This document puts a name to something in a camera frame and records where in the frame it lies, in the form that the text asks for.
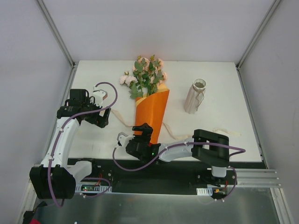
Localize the orange wrapping paper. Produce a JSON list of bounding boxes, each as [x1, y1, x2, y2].
[[135, 84, 170, 144]]

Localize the pink flower stem three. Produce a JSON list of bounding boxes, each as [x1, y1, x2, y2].
[[119, 71, 138, 98]]

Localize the pink flower stem one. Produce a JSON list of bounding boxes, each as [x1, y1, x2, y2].
[[143, 55, 164, 97]]

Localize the pink flower stem two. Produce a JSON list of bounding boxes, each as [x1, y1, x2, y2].
[[133, 56, 150, 95]]

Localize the cream printed ribbon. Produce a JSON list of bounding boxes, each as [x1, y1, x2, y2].
[[111, 110, 242, 140]]

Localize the pink flower stem four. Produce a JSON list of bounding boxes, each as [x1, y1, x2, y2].
[[147, 70, 167, 95]]

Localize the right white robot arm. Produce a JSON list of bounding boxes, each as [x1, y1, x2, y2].
[[118, 123, 229, 184]]

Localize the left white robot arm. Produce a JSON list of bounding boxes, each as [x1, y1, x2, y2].
[[29, 89, 111, 199]]

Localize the white ribbed ceramic vase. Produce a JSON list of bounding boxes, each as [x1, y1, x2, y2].
[[184, 78, 206, 114]]

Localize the left controller board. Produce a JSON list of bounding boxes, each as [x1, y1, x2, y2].
[[75, 184, 112, 194]]

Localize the controller board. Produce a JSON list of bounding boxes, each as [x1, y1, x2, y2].
[[75, 184, 112, 194], [196, 187, 227, 196]]

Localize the right controller board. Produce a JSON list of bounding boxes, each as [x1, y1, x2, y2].
[[196, 187, 227, 196]]

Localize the red object bottom left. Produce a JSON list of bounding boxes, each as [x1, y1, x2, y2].
[[29, 219, 41, 224]]

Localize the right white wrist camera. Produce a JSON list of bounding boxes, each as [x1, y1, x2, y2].
[[117, 132, 134, 147]]

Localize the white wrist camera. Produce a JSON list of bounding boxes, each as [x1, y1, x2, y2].
[[117, 132, 134, 147], [92, 89, 108, 105]]

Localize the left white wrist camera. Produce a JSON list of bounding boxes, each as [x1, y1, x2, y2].
[[92, 89, 108, 105]]

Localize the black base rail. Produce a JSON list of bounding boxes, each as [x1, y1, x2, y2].
[[65, 158, 239, 195]]

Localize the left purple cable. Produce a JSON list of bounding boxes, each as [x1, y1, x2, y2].
[[47, 82, 118, 208]]

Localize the purple cable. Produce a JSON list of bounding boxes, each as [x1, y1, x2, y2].
[[47, 82, 118, 208], [112, 141, 246, 172]]

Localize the left aluminium frame post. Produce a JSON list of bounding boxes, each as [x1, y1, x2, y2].
[[35, 0, 76, 69]]

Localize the aluminium frame post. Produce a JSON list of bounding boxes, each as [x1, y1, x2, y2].
[[35, 0, 76, 69], [236, 0, 283, 71]]

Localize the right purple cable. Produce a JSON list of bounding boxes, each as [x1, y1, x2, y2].
[[112, 141, 246, 172]]

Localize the right aluminium frame post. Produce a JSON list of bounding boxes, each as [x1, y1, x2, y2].
[[236, 0, 283, 71]]

